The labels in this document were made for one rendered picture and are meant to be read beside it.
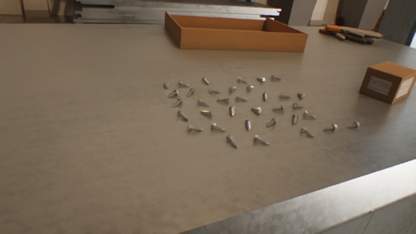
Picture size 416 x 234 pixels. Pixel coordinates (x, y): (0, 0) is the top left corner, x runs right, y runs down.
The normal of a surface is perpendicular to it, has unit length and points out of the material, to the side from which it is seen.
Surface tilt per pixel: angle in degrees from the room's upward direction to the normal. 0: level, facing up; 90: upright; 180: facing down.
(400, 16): 90
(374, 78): 90
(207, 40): 90
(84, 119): 0
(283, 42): 90
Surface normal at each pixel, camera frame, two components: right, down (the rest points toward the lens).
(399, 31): -0.93, 0.09
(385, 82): -0.78, 0.22
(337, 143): 0.10, -0.88
